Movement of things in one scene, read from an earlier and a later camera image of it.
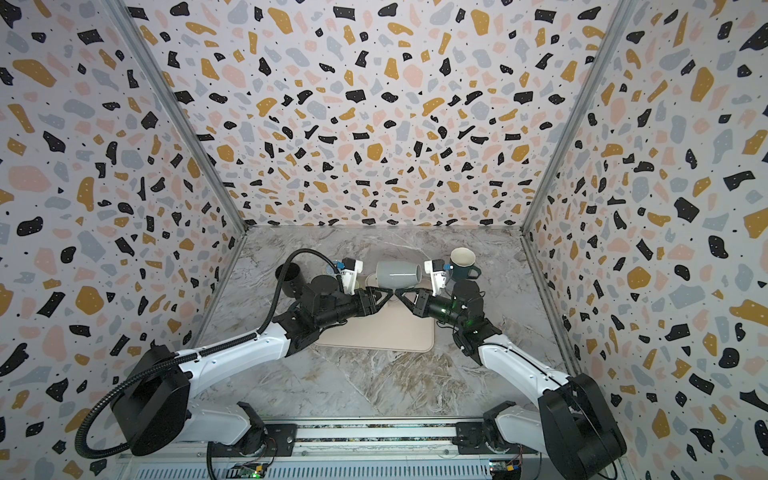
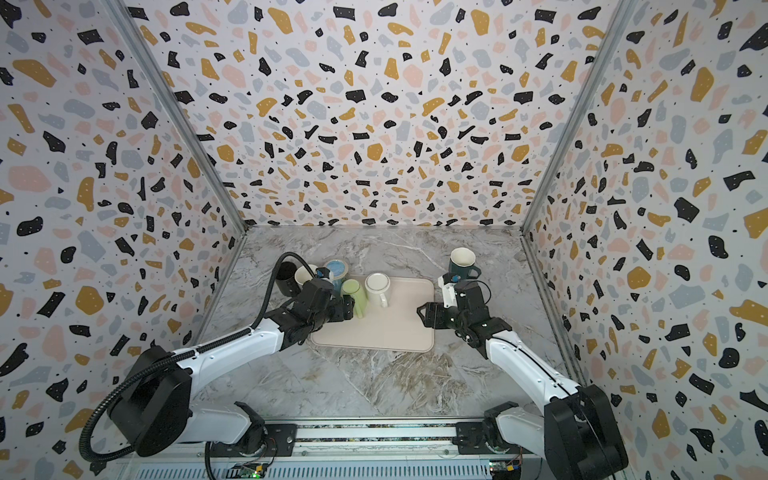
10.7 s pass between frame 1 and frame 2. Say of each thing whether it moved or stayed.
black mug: stayed
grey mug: moved
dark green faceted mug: stayed
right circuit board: stayed
